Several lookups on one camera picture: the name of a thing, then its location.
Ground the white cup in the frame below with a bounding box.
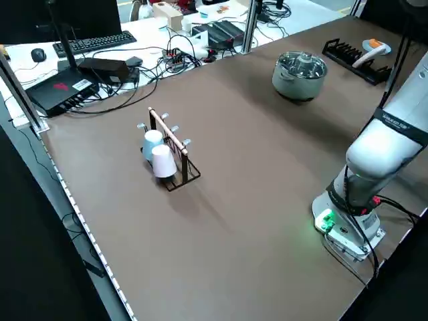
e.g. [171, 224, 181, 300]
[151, 144, 177, 179]

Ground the wooden box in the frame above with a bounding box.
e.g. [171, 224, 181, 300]
[152, 3, 184, 29]

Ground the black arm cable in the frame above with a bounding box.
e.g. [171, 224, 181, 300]
[326, 19, 421, 280]

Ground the black dish rack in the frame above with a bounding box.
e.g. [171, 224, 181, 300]
[322, 38, 394, 86]

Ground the black monitor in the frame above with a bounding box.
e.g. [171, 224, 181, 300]
[0, 0, 122, 45]

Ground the black box with red logo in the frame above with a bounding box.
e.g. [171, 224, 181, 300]
[25, 72, 101, 118]

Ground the black ribbed device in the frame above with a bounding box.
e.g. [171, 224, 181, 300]
[192, 20, 247, 49]

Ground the white plate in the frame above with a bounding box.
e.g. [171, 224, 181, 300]
[352, 45, 389, 70]

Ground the grey usb hub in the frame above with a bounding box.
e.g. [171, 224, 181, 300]
[162, 48, 188, 70]

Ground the light blue cup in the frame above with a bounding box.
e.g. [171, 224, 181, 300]
[142, 130, 165, 165]

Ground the grey steel cooking pot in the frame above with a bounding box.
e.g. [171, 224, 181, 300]
[272, 51, 329, 101]

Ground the black stand pole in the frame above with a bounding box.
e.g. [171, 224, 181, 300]
[46, 0, 84, 73]

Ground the glass pot lid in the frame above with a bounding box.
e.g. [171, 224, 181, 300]
[276, 51, 328, 81]

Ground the aluminium profile post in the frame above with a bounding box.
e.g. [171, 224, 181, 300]
[242, 0, 263, 54]
[0, 51, 50, 134]

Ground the black keyboard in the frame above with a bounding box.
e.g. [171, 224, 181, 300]
[52, 30, 138, 57]

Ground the black power brick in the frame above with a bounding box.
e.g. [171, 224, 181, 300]
[78, 58, 131, 85]

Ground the light blue plate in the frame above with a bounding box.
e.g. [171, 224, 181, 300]
[362, 38, 393, 57]

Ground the black wire cup rack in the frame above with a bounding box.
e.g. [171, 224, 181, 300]
[136, 106, 201, 193]

